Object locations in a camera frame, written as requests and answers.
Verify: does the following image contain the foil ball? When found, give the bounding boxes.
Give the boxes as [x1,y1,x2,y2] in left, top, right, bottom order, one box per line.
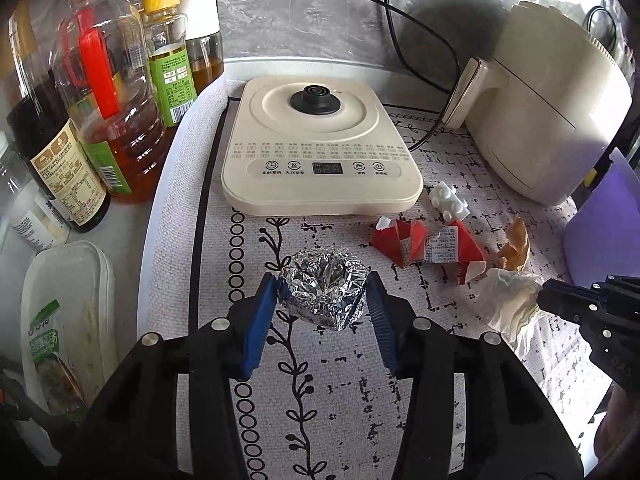
[276,245,371,332]

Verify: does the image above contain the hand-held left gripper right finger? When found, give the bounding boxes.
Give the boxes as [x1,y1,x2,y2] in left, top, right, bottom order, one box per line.
[367,272,583,480]

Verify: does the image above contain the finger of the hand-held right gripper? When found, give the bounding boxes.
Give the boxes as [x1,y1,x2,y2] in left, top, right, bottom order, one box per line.
[537,279,618,332]
[590,275,640,312]

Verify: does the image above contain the purple plastic bucket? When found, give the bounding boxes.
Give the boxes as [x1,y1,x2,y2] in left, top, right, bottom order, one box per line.
[561,147,640,288]

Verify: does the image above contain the white cap oil sprayer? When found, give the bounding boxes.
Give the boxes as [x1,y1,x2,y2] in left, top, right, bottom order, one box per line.
[170,0,225,96]

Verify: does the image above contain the white air fryer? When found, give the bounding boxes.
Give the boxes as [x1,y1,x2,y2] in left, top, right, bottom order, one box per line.
[442,0,633,207]

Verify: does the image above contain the black power cable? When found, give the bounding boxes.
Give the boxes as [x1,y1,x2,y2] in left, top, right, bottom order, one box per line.
[380,0,453,95]
[327,0,461,153]

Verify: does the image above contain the white plastic tray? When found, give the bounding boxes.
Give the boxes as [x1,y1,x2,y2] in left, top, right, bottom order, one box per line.
[20,240,121,416]

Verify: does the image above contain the red cap oil bottle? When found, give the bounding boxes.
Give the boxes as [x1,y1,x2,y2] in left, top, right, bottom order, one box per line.
[52,0,168,205]

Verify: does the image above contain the dark soy sauce bottle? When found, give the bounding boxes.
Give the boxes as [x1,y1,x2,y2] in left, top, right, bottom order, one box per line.
[5,0,112,233]

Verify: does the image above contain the green label yellow cap bottle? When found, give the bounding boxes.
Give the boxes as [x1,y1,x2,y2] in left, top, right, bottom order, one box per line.
[141,0,198,128]

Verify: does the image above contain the small white bottle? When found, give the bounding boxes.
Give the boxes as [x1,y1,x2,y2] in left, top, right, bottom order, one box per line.
[0,135,71,253]

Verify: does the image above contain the white plastic block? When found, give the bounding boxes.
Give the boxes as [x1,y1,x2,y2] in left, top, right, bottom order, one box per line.
[428,183,471,222]

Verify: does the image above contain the white tissue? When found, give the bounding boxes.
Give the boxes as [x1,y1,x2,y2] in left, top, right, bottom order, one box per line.
[472,266,546,356]

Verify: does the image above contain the patterned white table mat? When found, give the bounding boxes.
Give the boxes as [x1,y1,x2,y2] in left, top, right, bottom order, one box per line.
[136,72,616,480]

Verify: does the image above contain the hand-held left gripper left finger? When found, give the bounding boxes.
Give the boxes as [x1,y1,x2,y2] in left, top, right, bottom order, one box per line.
[60,275,278,480]

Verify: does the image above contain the person's right hand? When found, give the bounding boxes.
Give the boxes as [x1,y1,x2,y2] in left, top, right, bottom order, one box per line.
[595,385,640,461]

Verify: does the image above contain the cream induction cooker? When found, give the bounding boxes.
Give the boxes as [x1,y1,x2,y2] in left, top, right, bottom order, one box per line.
[221,76,424,217]

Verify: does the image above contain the green food packet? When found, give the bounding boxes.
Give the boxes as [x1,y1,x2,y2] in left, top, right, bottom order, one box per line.
[27,300,88,421]

